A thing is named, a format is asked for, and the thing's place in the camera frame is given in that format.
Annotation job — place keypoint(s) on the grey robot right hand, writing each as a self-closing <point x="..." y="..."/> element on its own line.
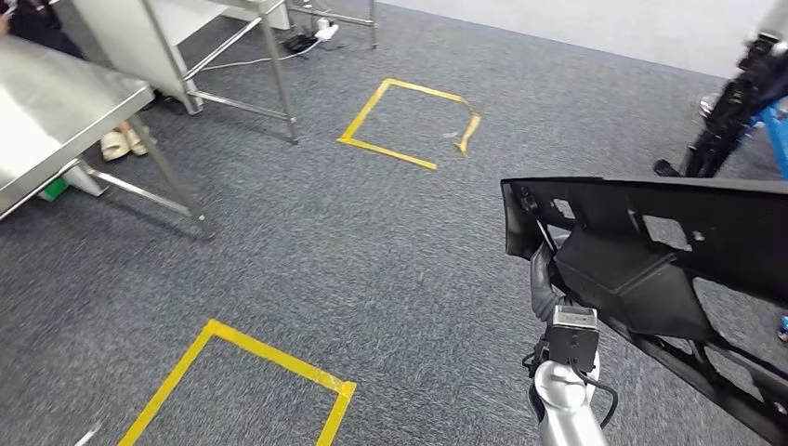
<point x="542" y="271"/>

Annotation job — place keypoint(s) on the black plastic car part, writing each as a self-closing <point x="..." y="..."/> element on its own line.
<point x="726" y="228"/>

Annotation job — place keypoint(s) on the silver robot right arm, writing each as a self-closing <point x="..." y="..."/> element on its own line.
<point x="563" y="406"/>

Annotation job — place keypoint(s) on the stainless steel workbench table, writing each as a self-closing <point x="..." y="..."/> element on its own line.
<point x="282" y="92"/>
<point x="49" y="104"/>

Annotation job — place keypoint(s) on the black standing robot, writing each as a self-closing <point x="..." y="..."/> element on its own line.
<point x="732" y="111"/>

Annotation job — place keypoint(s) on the white power strip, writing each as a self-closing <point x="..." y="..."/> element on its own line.
<point x="326" y="31"/>

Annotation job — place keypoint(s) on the black power adapter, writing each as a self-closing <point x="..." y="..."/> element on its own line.
<point x="300" y="43"/>

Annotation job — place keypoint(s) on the beige sandal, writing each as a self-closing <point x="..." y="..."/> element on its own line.
<point x="136" y="140"/>
<point x="114" y="146"/>

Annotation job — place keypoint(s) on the white strip of litter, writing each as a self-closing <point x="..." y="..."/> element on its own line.
<point x="89" y="434"/>

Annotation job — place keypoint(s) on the small green object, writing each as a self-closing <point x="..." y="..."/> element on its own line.
<point x="54" y="189"/>

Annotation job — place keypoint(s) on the steel table frame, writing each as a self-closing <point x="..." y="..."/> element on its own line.
<point x="373" y="31"/>

